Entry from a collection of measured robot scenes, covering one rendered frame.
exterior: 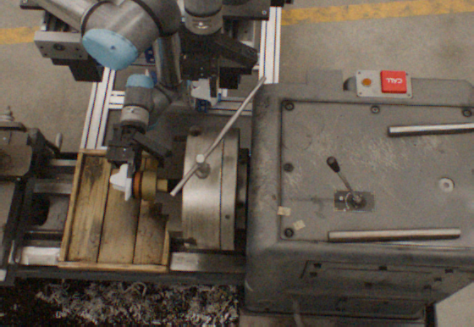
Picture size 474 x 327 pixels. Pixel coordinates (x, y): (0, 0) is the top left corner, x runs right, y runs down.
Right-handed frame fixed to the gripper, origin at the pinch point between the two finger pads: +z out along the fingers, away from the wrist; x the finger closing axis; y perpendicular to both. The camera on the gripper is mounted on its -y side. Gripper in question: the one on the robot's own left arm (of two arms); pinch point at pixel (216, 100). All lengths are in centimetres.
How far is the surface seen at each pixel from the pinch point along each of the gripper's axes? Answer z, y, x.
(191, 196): 17.1, 5.0, 14.3
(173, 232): 29.1, 9.8, 16.2
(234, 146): 11.9, -4.2, 3.0
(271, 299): 70, -16, 10
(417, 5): 83, -95, -176
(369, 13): 85, -69, -170
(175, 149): 16.2, 10.4, 0.5
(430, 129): 6, -50, 0
